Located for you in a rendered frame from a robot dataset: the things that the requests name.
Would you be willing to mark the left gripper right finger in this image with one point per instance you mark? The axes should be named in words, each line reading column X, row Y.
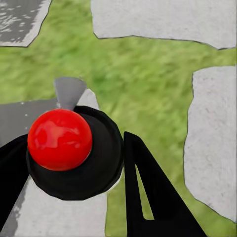
column 171, row 214

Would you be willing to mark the insectifuge atomizer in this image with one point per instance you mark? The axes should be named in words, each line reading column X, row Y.
column 75, row 152

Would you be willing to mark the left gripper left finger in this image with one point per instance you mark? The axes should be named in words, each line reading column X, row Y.
column 13, row 174

